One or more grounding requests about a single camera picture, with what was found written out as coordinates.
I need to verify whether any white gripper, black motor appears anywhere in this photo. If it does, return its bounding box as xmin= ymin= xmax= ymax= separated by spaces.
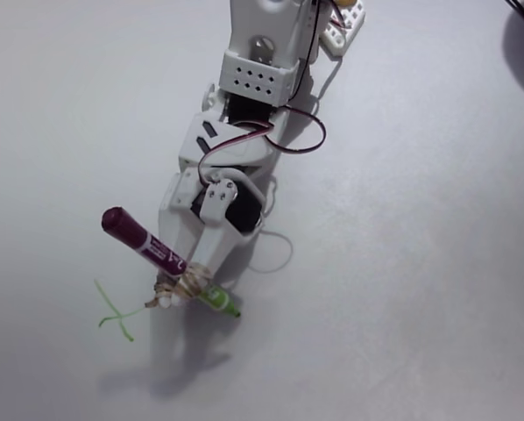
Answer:
xmin=158 ymin=164 xmax=274 ymax=276

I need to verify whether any green marker with purple cap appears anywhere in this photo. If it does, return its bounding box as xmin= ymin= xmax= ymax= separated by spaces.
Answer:
xmin=101 ymin=205 xmax=242 ymax=319

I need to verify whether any tan rubber band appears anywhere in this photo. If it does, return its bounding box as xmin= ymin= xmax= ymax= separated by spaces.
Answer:
xmin=176 ymin=262 xmax=215 ymax=299
xmin=144 ymin=274 xmax=180 ymax=308

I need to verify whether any green drawn X mark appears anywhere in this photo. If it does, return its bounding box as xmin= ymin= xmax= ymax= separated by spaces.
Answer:
xmin=94 ymin=279 xmax=152 ymax=343

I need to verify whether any thin white string loop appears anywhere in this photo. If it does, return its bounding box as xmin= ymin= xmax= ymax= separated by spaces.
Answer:
xmin=251 ymin=231 xmax=294 ymax=274

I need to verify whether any red and black servo wire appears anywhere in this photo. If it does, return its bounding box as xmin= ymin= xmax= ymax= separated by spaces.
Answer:
xmin=198 ymin=104 xmax=328 ymax=185

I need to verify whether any thin black cable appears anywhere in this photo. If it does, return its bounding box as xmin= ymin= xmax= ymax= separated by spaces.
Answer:
xmin=294 ymin=0 xmax=329 ymax=96

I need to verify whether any white perforated base plate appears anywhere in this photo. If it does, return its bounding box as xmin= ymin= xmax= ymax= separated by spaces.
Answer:
xmin=321 ymin=0 xmax=367 ymax=57

